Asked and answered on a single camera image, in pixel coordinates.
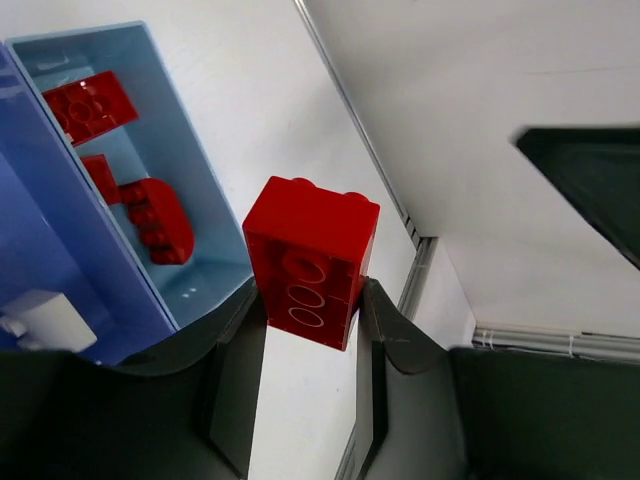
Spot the aluminium side rail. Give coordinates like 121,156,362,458
296,1,639,339

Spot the tan lego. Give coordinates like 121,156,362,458
1,290,97,353

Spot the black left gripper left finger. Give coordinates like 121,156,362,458
114,284,269,479

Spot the red stepped lego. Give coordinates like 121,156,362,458
81,154,195,265

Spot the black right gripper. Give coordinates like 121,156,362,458
512,125,639,267

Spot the red rounded lego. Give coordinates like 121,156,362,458
43,71,139,146

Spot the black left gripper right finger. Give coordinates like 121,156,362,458
354,279,469,478

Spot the blue compartment tray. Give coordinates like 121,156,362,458
1,22,251,364

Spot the red rectangular lego brick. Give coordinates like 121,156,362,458
242,176,380,351

